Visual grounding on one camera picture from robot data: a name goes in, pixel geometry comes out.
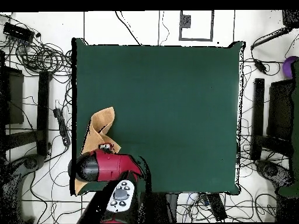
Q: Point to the tan terry towel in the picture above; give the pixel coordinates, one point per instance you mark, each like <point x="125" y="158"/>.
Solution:
<point x="102" y="119"/>

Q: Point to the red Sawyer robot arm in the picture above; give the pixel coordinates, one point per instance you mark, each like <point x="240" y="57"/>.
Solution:
<point x="107" y="163"/>

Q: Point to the black stand bar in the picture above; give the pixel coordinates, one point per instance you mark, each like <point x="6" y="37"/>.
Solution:
<point x="43" y="112"/>
<point x="258" y="116"/>

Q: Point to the dark green table cloth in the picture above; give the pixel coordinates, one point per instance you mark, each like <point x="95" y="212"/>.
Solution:
<point x="163" y="81"/>

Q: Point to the grey stand foot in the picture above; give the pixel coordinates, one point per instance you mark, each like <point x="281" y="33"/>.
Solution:
<point x="271" y="170"/>
<point x="30" y="162"/>

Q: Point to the dark panel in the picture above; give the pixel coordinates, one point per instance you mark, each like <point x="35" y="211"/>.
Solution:
<point x="16" y="98"/>
<point x="280" y="109"/>

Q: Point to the long black power strip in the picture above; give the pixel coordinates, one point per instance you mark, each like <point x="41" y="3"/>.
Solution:
<point x="217" y="207"/>

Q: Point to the black power adapter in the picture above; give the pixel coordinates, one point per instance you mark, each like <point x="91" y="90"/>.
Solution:
<point x="260" y="66"/>

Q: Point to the dark green fabric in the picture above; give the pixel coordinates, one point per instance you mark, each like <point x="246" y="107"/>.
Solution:
<point x="296" y="116"/>

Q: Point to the black rod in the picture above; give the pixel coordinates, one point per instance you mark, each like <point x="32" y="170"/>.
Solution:
<point x="268" y="38"/>

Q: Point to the purple round object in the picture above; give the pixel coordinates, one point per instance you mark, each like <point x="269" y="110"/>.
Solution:
<point x="287" y="66"/>

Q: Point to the black corner box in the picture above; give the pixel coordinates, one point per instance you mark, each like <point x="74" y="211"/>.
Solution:
<point x="290" y="17"/>

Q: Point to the grey square floor frame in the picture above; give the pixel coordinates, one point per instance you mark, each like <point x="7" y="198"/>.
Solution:
<point x="196" y="39"/>

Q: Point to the black network switch box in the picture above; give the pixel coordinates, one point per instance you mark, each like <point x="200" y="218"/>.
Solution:
<point x="18" y="31"/>

